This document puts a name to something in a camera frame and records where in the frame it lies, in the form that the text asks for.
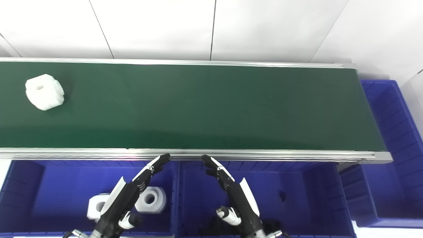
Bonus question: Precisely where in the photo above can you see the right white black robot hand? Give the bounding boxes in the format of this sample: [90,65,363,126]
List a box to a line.
[201,154,265,238]

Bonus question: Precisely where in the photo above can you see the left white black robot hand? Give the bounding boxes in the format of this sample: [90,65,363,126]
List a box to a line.
[89,153,171,238]

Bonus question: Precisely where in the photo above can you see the white round plastic part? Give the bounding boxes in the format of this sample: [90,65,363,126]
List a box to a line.
[135,187,167,214]

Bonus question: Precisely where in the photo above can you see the green conveyor belt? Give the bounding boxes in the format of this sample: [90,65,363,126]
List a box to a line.
[0,57,393,164]
[0,61,387,152]

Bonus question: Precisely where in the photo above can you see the blue plastic bin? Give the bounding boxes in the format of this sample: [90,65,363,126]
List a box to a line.
[339,79,423,228]
[0,160,179,237]
[175,160,356,238]

